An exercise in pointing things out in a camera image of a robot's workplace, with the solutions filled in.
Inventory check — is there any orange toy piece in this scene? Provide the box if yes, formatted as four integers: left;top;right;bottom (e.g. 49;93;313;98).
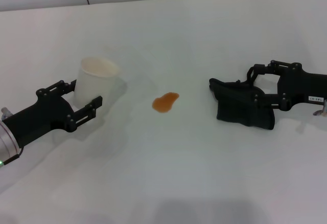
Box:
152;92;180;114

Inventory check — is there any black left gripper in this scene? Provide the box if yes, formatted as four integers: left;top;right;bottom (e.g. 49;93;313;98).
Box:
4;79;103;147

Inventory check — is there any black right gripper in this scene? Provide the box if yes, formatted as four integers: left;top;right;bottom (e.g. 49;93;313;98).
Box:
246;60;327;111

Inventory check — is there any white paper cup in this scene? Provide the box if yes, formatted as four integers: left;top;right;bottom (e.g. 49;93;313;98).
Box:
73;57;121;108

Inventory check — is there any dark blue rag with loop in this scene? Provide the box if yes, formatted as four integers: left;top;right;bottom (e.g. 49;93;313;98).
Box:
208;78;276;130

